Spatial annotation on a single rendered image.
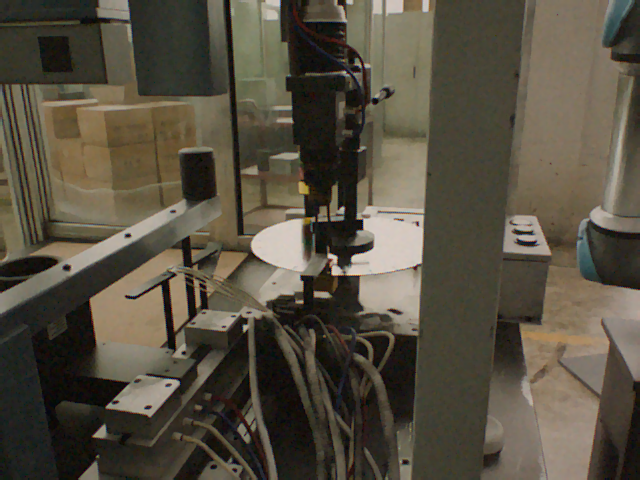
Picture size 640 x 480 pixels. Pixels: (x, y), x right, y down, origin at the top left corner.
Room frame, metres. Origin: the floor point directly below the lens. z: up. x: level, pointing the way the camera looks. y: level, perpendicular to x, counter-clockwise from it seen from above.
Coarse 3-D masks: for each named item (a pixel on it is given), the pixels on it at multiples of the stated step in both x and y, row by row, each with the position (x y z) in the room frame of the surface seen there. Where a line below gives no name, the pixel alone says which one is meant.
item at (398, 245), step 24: (264, 240) 0.96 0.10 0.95; (288, 240) 0.95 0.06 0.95; (312, 240) 0.95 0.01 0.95; (384, 240) 0.95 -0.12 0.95; (408, 240) 0.95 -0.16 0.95; (288, 264) 0.83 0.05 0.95; (336, 264) 0.83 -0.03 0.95; (360, 264) 0.83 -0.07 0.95; (384, 264) 0.83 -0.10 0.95; (408, 264) 0.82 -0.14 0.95
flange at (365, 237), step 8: (336, 232) 0.93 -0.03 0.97; (344, 232) 0.93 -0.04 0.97; (352, 232) 0.93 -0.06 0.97; (360, 232) 0.96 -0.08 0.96; (368, 232) 0.97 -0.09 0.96; (336, 240) 0.92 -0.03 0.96; (344, 240) 0.92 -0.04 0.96; (352, 240) 0.92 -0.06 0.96; (360, 240) 0.92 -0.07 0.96; (368, 240) 0.92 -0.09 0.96; (336, 248) 0.90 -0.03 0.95; (344, 248) 0.89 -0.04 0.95; (352, 248) 0.90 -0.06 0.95; (360, 248) 0.90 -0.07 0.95
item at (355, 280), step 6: (342, 276) 0.92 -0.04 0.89; (348, 276) 0.92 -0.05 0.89; (354, 276) 0.92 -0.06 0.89; (342, 282) 0.92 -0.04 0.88; (348, 282) 0.92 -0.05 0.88; (354, 282) 0.93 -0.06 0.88; (336, 288) 0.92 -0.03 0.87; (342, 288) 0.92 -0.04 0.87; (348, 288) 0.92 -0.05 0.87; (354, 288) 0.93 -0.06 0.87; (330, 294) 0.93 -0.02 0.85; (336, 294) 0.92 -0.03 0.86; (342, 294) 0.92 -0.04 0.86; (348, 294) 0.92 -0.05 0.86; (354, 294) 0.93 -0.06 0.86
